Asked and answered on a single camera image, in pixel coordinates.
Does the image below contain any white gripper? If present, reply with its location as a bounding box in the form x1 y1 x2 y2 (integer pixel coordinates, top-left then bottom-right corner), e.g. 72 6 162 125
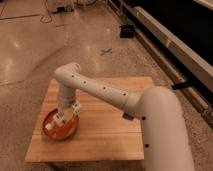
53 101 82 126

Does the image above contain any long metal rail beam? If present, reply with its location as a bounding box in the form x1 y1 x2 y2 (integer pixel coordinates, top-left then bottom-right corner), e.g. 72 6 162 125
106 0 213 126

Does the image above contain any black cable on floor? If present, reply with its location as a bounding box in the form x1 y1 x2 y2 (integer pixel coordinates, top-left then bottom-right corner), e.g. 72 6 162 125
39 0 54 25

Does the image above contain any wooden table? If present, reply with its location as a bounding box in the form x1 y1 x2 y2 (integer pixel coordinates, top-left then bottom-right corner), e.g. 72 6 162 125
25 80 144 163

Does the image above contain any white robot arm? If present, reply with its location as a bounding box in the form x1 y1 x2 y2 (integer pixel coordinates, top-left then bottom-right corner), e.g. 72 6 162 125
54 63 195 171

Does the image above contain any black box on floor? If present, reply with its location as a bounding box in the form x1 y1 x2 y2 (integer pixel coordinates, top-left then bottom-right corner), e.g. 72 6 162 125
120 25 135 38

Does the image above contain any blue sponge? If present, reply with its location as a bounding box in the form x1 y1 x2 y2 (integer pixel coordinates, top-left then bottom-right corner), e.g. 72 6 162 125
122 113 134 120

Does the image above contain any orange ceramic bowl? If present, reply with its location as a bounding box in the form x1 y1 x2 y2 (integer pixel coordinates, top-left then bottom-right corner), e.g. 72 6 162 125
42 109 79 141

